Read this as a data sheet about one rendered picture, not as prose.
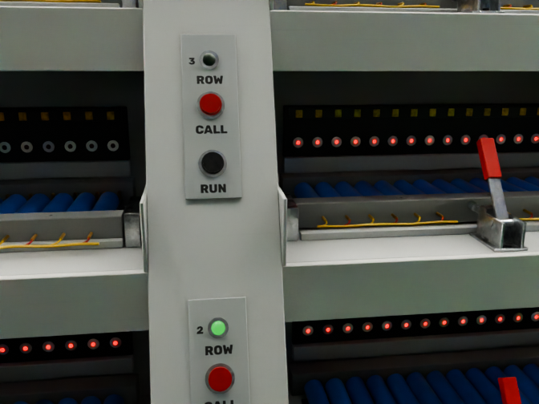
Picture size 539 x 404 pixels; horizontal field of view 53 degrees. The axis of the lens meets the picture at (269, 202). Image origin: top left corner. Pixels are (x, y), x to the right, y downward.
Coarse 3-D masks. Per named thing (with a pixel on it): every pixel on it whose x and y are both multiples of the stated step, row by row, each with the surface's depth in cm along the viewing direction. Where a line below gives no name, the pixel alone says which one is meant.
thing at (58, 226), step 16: (0, 224) 41; (16, 224) 41; (32, 224) 41; (48, 224) 41; (64, 224) 42; (80, 224) 42; (96, 224) 42; (112, 224) 42; (0, 240) 41; (16, 240) 41; (32, 240) 40
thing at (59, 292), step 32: (96, 160) 54; (128, 160) 55; (128, 224) 42; (0, 256) 40; (32, 256) 40; (64, 256) 40; (96, 256) 40; (128, 256) 41; (0, 288) 37; (32, 288) 37; (64, 288) 37; (96, 288) 37; (128, 288) 38; (0, 320) 37; (32, 320) 38; (64, 320) 38; (96, 320) 38; (128, 320) 38
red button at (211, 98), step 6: (204, 96) 39; (210, 96) 39; (216, 96) 39; (204, 102) 39; (210, 102) 39; (216, 102) 39; (204, 108) 39; (210, 108) 39; (216, 108) 39; (210, 114) 39; (216, 114) 39
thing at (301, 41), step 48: (288, 0) 48; (336, 0) 49; (384, 0) 49; (432, 0) 50; (480, 0) 44; (528, 0) 51; (288, 48) 42; (336, 48) 42; (384, 48) 43; (432, 48) 43; (480, 48) 44; (528, 48) 45
